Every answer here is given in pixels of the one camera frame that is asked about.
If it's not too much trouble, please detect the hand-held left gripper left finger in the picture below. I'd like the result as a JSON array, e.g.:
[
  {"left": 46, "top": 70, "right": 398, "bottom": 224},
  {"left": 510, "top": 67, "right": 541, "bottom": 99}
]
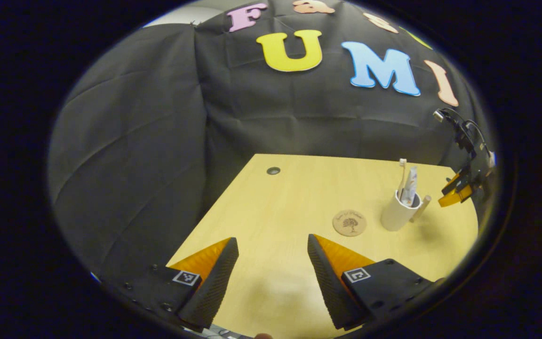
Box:
[{"left": 103, "top": 237, "right": 239, "bottom": 330}]

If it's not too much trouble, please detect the white toothpaste tube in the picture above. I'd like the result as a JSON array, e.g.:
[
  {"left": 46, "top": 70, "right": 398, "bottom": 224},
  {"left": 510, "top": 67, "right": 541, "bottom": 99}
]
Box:
[{"left": 400, "top": 166, "right": 418, "bottom": 208}]

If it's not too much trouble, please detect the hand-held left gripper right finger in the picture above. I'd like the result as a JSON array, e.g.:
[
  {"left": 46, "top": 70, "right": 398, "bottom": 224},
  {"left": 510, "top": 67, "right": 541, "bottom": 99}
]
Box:
[{"left": 307, "top": 234, "right": 436, "bottom": 330}]

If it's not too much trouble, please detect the light wooden desktop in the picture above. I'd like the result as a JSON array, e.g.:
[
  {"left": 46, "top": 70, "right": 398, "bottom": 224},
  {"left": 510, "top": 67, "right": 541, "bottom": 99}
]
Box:
[{"left": 167, "top": 153, "right": 479, "bottom": 339}]

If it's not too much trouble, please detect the beige toothbrush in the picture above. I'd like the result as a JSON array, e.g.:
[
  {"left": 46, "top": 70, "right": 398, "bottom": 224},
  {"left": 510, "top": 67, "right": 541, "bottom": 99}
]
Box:
[{"left": 397, "top": 159, "right": 407, "bottom": 201}]

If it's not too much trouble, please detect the round cork coaster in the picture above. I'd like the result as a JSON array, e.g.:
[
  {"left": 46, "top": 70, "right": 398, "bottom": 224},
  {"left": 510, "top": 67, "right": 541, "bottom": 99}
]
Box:
[{"left": 332, "top": 210, "right": 367, "bottom": 237}]

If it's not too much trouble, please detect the black backdrop cloth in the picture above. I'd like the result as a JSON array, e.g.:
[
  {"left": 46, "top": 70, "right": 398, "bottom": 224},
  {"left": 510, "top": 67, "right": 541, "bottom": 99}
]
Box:
[{"left": 48, "top": 0, "right": 488, "bottom": 283}]

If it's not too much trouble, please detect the white cup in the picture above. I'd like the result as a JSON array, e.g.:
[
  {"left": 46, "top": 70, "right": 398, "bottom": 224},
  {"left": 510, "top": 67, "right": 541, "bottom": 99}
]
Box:
[{"left": 381, "top": 188, "right": 432, "bottom": 232}]

